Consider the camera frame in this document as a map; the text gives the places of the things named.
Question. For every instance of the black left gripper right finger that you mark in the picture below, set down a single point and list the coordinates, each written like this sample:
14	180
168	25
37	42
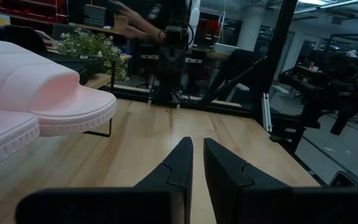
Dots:
228	186

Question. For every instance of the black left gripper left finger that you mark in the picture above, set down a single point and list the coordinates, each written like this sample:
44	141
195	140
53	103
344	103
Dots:
172	186

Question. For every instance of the pink foam slide sandal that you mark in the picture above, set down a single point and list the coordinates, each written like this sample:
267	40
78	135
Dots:
5	137
26	81

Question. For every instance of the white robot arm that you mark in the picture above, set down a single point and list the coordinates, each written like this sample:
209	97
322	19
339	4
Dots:
194	18

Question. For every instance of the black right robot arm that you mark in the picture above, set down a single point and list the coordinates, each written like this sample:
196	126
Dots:
169	91

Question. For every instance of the person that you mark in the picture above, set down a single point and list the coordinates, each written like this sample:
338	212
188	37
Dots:
141	27

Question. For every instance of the wooden workbench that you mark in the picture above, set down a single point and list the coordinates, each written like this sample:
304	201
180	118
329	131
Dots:
219	56

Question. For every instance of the red bin shelving unit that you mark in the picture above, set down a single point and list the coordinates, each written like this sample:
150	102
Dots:
210	26
33	11

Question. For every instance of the pale grey flat box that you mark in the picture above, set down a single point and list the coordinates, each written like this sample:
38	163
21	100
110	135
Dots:
225	48

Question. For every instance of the tan paper cup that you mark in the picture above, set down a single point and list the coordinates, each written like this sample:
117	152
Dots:
121	23

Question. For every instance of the dark flat rectangular device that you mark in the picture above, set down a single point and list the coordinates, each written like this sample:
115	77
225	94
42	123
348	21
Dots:
342	180

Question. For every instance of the black aluminium rig frame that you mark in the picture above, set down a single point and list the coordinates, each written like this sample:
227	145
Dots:
275	46

